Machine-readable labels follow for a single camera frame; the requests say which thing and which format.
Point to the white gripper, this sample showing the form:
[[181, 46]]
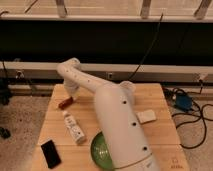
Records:
[[71, 88]]

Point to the black object on floor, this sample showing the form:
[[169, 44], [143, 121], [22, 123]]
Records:
[[4, 133]]

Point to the blue power box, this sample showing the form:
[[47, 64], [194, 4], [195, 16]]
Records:
[[183, 102]]

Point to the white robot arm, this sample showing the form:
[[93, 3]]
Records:
[[126, 142]]

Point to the green glass bowl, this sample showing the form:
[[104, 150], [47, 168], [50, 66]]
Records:
[[99, 153]]

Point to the white sponge block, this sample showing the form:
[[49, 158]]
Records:
[[146, 116]]

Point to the white tube bottle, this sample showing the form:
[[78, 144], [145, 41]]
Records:
[[74, 128]]

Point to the black rectangular phone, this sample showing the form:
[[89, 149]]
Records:
[[50, 153]]

